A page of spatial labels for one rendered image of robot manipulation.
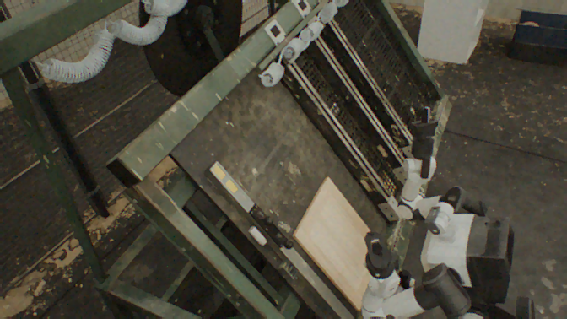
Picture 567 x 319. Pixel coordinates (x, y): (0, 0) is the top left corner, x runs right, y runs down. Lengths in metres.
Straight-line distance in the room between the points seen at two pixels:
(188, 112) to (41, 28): 0.50
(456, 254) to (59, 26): 1.54
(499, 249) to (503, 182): 2.40
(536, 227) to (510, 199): 0.30
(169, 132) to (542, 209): 3.16
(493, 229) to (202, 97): 1.15
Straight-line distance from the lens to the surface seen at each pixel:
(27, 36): 1.51
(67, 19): 1.59
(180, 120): 1.46
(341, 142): 2.08
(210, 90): 1.57
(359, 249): 2.08
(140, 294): 2.37
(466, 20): 5.37
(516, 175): 4.16
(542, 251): 3.66
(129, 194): 1.46
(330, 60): 2.22
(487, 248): 1.69
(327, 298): 1.85
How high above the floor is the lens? 2.68
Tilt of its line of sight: 41 degrees down
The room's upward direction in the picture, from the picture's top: 6 degrees counter-clockwise
